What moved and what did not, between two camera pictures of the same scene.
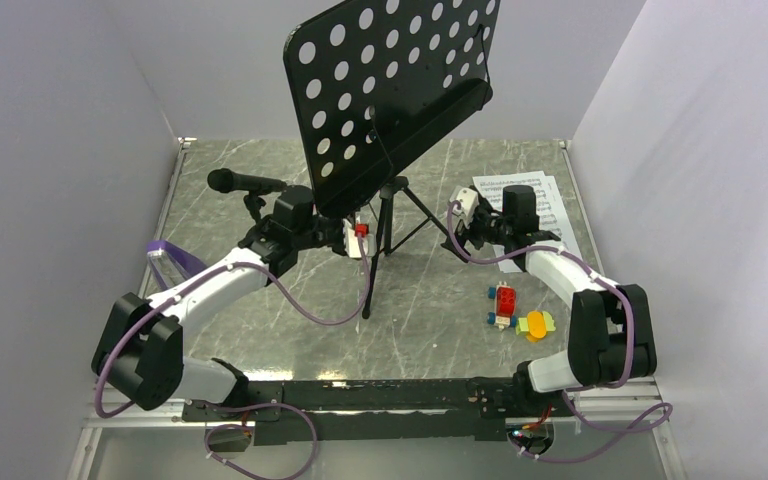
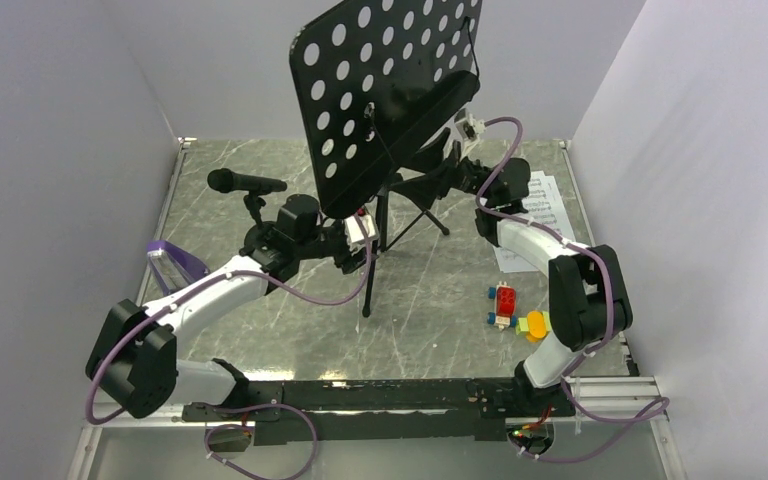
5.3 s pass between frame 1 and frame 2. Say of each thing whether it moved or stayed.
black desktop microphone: stayed
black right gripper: moved
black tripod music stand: moved
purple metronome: stayed
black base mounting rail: stayed
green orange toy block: stayed
